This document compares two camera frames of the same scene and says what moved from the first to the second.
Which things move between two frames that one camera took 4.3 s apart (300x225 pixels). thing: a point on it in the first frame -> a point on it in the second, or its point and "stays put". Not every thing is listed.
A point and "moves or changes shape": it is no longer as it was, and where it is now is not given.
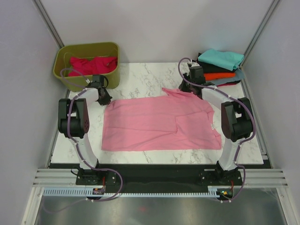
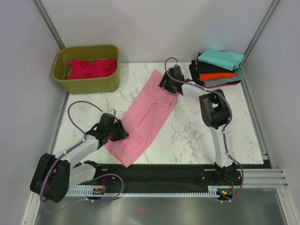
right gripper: (182, 87) -> (166, 77)
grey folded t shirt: (239, 76) stays put
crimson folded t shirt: (226, 84) stays put
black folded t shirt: (208, 68) stays put
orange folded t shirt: (212, 76) stays put
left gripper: (106, 101) -> (122, 134)
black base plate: (158, 177) stays put
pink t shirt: (169, 121) moves or changes shape
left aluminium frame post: (47, 21) stays put
